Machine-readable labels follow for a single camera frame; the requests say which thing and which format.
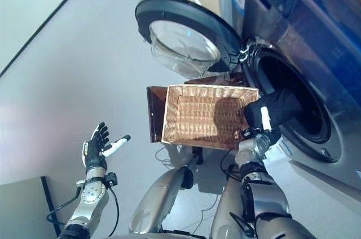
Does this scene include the large shallow wicker basket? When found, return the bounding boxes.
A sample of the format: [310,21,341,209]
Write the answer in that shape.
[161,83,260,151]

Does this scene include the dark grey washing machine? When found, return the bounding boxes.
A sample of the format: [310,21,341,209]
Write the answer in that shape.
[225,0,361,192]

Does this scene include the dark brown wooden stool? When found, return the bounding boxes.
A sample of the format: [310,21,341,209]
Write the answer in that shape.
[146,72,245,144]

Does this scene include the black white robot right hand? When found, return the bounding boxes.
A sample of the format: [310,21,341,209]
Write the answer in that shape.
[244,105,283,149]

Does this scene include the silver robot right leg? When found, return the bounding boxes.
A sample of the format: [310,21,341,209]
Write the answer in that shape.
[209,176,256,239]

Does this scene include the black white robot left hand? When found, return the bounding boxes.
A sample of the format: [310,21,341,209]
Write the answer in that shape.
[82,122,131,171]

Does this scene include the navy black garment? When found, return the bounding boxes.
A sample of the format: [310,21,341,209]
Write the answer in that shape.
[243,87,303,134]

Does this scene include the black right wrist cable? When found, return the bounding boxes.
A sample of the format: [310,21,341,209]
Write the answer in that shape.
[220,148,244,181]

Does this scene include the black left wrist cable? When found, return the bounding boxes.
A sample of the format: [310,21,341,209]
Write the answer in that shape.
[45,184,120,237]

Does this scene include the round glass washer door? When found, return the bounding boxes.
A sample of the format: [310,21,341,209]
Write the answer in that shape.
[134,0,245,79]

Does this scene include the robot legs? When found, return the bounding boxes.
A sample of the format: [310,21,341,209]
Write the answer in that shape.
[154,146,226,230]

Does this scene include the silver robot torso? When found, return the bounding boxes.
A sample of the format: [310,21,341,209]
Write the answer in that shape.
[103,229,217,239]

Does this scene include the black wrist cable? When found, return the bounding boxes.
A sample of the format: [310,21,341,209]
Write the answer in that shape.
[45,184,120,237]
[220,148,244,181]

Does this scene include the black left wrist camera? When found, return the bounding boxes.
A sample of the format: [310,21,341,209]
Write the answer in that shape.
[104,172,118,187]

